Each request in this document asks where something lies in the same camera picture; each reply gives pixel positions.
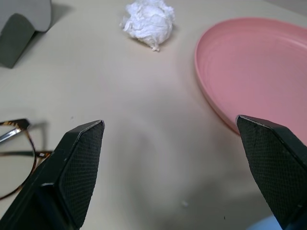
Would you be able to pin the tortoiseshell eyeglasses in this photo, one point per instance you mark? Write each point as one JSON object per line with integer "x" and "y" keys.
{"x": 16, "y": 123}

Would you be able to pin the crumpled white tissue ball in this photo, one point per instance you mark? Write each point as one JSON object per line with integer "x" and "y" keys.
{"x": 146, "y": 21}

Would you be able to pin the dark grey glasses case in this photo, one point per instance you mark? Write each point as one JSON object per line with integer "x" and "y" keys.
{"x": 14, "y": 40}

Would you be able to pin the light blue plate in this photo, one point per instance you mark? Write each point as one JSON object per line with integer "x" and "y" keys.
{"x": 263, "y": 224}

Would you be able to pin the pink round plate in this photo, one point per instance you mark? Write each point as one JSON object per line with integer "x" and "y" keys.
{"x": 251, "y": 67}

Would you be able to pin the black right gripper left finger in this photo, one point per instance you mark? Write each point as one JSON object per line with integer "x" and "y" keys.
{"x": 72, "y": 172}

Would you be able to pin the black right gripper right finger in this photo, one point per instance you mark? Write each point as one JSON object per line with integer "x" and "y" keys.
{"x": 275, "y": 167}

